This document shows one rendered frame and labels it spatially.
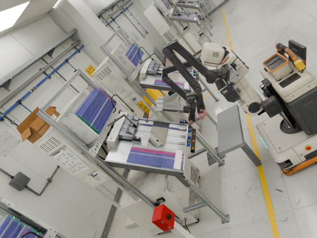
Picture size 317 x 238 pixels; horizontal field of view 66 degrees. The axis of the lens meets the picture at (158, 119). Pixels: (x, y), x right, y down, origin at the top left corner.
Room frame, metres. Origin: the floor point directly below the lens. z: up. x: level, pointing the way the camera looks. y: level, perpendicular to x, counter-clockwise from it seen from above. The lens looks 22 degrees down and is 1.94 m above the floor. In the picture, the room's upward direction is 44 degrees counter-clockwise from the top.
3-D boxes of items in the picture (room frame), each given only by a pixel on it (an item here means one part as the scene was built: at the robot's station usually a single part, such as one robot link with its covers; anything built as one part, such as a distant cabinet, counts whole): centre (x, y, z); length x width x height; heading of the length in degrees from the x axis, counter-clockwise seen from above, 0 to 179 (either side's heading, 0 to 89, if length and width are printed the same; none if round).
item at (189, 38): (6.68, -2.05, 0.95); 1.36 x 0.82 x 1.90; 59
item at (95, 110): (2.39, 0.40, 1.52); 0.51 x 0.13 x 0.27; 149
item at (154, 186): (2.40, 0.53, 0.31); 0.70 x 0.65 x 0.62; 149
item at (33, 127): (2.45, 0.71, 1.82); 0.68 x 0.30 x 0.20; 149
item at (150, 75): (3.56, -0.38, 0.65); 1.01 x 0.73 x 1.29; 59
